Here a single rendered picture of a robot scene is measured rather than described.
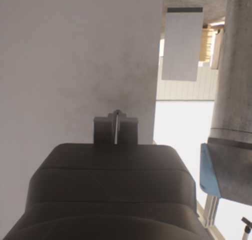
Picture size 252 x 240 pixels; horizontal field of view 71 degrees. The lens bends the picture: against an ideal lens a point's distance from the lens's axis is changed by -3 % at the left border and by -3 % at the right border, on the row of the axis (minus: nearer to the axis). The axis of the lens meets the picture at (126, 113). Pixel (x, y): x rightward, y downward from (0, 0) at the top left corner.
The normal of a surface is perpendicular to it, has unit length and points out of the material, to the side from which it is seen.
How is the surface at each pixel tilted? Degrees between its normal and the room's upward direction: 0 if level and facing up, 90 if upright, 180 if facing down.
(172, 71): 90
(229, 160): 113
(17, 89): 90
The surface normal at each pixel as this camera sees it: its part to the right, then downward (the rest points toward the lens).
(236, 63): -0.69, -0.22
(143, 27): 0.02, 0.26
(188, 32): -0.22, 0.25
